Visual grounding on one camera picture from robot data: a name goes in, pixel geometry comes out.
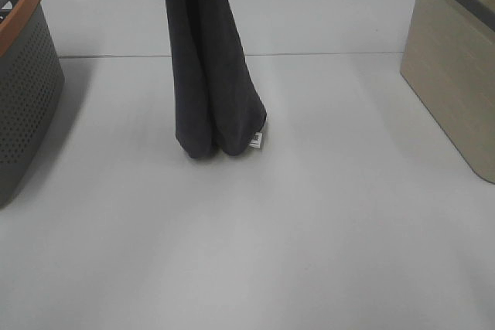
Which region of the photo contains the dark grey towel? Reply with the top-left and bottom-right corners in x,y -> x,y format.
166,0 -> 267,159

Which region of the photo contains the beige bin grey rim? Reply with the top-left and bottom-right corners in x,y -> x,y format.
400,0 -> 494,183

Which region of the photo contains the grey perforated basket orange rim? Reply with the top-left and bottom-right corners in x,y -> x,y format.
1,0 -> 65,206

